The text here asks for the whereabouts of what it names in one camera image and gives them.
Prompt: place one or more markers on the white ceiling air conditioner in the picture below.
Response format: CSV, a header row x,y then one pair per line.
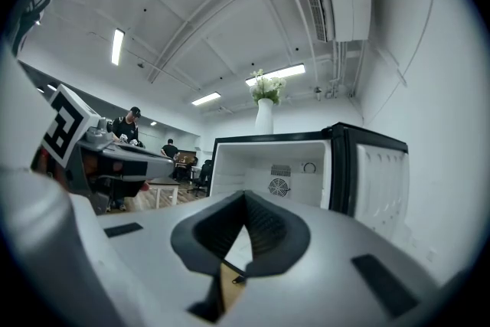
x,y
344,7

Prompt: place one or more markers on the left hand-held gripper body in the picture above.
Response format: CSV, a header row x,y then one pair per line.
x,y
63,122

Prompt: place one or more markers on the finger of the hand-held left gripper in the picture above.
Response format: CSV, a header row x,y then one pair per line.
x,y
130,157

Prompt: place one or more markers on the long ceiling light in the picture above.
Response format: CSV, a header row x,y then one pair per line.
x,y
117,48
206,99
275,74

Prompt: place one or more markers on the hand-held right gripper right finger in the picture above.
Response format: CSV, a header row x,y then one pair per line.
x,y
325,279

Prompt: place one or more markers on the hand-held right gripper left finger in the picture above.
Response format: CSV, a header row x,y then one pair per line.
x,y
153,260

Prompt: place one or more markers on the light wooden table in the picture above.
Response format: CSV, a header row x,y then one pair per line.
x,y
231,295

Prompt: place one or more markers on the black mini fridge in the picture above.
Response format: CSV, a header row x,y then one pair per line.
x,y
268,164

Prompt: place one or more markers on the black office chair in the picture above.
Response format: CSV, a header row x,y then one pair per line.
x,y
201,176

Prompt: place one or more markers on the green printed shirt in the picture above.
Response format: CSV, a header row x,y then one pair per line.
x,y
34,11

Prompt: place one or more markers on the white vase with white flowers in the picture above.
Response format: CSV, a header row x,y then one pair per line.
x,y
264,115

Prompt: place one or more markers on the dark curved desk white legs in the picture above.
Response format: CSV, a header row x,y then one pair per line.
x,y
164,182

